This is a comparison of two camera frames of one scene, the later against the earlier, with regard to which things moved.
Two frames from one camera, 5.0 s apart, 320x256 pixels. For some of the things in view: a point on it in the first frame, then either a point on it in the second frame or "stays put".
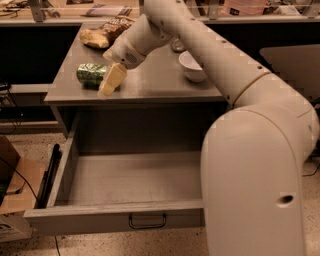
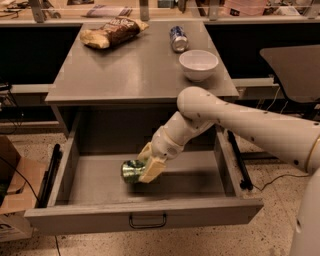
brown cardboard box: (20, 182) stays put
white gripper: (124, 50) to (164, 144)
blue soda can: (178, 45) stays put
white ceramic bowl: (191, 69) stays put
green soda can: (90, 75) to (131, 170)
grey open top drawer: (126, 170) stays put
